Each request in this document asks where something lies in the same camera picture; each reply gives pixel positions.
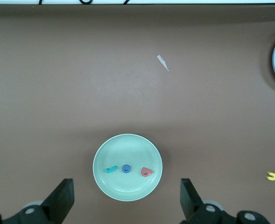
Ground brown table cover mat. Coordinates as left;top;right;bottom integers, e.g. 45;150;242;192
0;3;275;224

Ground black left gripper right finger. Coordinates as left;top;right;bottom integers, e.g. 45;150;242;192
180;178;273;224

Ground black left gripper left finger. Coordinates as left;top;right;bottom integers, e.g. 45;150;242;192
0;178;75;224

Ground teal letter j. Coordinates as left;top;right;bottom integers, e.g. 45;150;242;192
105;165;118;175

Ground red letter b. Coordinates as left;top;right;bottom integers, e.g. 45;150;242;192
140;167;153;178

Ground green plate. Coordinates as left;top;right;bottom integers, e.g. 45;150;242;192
92;133;164;202

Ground white paper scrap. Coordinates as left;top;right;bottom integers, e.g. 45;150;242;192
157;54;170;72

